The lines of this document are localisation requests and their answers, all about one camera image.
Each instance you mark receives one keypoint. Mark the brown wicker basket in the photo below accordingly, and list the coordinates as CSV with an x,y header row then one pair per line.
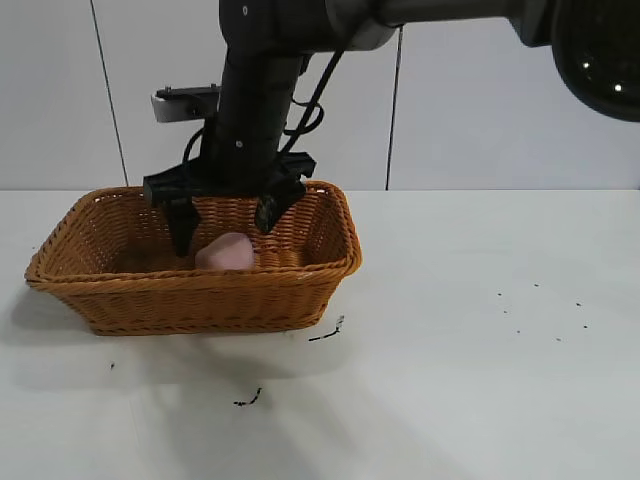
x,y
190,300

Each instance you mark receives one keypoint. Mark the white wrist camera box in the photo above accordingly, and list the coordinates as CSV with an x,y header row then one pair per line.
x,y
182,105

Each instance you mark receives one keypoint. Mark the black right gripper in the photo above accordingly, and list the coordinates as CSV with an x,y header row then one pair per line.
x,y
250,125

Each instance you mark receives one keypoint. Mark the pink peach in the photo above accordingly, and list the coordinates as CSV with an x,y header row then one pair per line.
x,y
227,254

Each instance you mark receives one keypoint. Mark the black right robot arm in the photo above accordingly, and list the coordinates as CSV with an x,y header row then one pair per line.
x,y
280,25

